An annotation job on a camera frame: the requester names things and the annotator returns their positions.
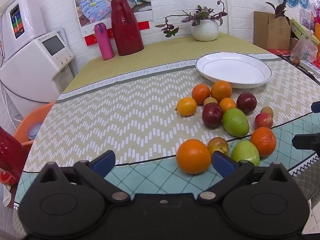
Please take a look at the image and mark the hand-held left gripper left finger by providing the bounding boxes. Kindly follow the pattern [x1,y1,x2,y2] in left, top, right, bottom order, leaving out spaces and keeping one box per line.
[37,150,132,204]

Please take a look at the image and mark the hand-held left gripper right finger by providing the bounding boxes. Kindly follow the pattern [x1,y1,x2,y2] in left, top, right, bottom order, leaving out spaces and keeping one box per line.
[197,151,295,204]

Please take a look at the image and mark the yellow-red small apple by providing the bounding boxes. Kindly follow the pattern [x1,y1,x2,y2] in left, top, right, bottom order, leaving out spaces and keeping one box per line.
[207,137,230,157]

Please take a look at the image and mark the round green apple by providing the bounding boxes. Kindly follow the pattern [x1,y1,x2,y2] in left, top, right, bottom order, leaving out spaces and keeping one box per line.
[231,140,261,167]

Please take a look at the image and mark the large orange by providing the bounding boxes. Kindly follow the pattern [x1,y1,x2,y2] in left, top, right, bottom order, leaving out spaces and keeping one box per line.
[210,80,233,103]
[176,139,212,175]

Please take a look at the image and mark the bumpy tangerine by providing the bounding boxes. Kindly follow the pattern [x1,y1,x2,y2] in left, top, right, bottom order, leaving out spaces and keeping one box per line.
[191,83,211,105]
[250,127,277,157]

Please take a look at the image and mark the oblong green mango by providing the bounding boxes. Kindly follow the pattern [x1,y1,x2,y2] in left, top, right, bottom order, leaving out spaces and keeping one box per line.
[222,108,250,138]

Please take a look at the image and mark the small red apple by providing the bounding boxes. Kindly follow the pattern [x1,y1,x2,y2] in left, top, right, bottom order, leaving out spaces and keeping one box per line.
[254,113,274,130]

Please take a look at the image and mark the brown longan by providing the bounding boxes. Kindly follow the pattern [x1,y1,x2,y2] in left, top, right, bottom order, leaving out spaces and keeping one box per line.
[260,106,274,118]

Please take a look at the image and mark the dark red plum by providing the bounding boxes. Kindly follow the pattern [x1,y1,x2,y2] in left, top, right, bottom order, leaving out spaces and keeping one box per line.
[236,92,258,115]
[202,103,224,128]

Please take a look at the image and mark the small orange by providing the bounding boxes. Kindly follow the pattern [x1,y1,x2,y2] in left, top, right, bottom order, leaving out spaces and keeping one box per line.
[219,97,237,113]

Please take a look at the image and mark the small yellowish plum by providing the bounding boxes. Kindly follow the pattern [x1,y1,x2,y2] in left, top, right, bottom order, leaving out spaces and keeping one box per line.
[203,97,219,107]

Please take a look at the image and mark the yellow-orange citrus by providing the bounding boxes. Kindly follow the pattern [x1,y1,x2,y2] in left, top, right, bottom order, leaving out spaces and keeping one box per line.
[175,97,198,116]

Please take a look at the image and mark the white plate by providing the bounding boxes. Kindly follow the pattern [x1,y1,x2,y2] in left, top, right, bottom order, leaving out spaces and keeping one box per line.
[195,52,272,89]

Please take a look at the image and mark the white flat box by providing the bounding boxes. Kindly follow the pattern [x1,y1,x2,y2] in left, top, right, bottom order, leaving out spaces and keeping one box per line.
[299,60,320,77]

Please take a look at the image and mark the clear plastic bag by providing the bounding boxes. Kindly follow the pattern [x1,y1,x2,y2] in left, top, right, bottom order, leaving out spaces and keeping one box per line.
[290,34,318,64]

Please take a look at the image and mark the red packet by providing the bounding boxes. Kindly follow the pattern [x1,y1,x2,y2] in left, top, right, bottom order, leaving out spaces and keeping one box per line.
[267,49,292,56]

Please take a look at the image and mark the green box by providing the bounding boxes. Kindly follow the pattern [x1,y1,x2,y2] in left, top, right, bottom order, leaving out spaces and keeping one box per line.
[290,19,320,43]

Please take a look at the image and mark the cardboard box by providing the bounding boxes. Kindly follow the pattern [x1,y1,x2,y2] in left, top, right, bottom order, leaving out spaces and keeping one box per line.
[253,11,292,51]

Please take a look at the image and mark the orange plastic stool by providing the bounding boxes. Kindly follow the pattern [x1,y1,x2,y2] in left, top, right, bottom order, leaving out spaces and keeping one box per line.
[12,101,57,145]

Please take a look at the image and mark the orange-red basket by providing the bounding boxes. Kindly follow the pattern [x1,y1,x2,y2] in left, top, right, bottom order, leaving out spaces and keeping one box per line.
[0,169,18,185]

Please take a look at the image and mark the purple-leaf plant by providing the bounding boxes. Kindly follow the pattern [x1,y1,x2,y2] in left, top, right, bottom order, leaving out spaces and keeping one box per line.
[265,0,292,25]

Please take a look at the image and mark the white appliance with screen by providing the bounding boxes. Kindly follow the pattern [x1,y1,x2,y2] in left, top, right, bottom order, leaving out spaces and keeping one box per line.
[0,30,75,118]

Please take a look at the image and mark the pink bottle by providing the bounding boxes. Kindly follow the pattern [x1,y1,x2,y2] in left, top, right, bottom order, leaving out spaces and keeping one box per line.
[94,23,115,61]

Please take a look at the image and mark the potted plant white ribbed pot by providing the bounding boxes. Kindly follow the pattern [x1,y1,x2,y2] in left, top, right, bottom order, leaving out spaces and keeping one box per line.
[155,0,228,42]

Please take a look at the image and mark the red thermos jug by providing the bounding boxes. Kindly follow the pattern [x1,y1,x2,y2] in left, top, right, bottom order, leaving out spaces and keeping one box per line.
[111,0,145,56]

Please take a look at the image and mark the white water purifier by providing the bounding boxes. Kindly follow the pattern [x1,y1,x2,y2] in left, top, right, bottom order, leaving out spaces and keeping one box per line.
[4,0,47,53]

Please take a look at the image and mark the wall calendar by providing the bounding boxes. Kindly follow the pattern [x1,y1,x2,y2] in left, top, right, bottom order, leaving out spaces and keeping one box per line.
[71,0,153,35]

